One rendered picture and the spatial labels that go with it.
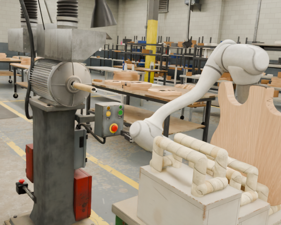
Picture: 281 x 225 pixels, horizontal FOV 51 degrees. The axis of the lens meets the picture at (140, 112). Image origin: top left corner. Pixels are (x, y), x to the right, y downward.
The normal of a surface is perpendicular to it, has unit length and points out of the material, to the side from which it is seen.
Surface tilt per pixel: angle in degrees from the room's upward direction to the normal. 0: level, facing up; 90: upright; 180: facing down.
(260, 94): 90
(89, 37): 90
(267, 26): 90
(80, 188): 90
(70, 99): 98
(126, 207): 0
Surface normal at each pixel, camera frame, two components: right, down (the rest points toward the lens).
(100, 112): -0.77, 0.08
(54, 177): 0.63, 0.20
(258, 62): 0.47, 0.08
